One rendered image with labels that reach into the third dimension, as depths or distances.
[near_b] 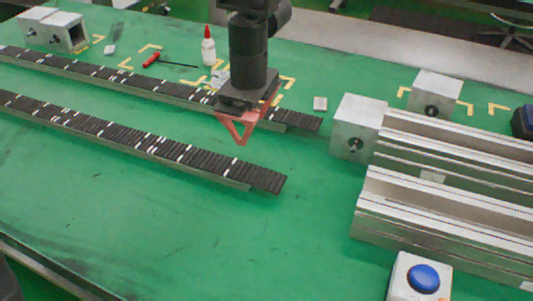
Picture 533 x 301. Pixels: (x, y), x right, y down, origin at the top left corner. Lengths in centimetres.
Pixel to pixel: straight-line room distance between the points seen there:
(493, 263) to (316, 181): 34
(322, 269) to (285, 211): 13
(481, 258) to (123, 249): 57
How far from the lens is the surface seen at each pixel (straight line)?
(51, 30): 135
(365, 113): 81
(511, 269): 71
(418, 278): 59
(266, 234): 69
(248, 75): 59
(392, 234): 67
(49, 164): 92
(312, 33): 270
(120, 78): 107
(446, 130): 85
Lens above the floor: 133
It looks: 40 degrees down
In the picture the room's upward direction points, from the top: straight up
